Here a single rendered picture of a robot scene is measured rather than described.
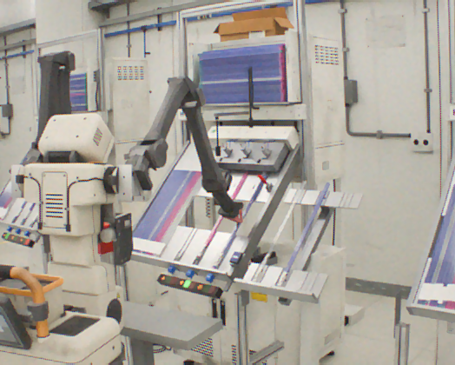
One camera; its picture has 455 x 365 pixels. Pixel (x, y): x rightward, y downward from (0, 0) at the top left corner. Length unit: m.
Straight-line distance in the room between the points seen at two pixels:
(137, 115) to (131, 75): 0.27
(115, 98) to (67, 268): 1.99
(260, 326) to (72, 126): 1.37
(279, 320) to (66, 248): 1.17
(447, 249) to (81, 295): 1.24
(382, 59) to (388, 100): 0.28
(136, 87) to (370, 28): 1.64
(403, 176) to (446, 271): 2.08
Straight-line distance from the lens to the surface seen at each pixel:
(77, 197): 1.79
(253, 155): 2.68
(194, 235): 2.61
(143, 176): 1.78
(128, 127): 3.82
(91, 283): 1.89
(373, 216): 4.17
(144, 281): 4.03
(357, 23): 4.16
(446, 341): 2.33
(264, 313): 2.72
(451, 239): 2.07
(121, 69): 3.80
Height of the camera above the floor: 1.40
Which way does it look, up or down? 7 degrees down
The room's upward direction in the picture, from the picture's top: 2 degrees counter-clockwise
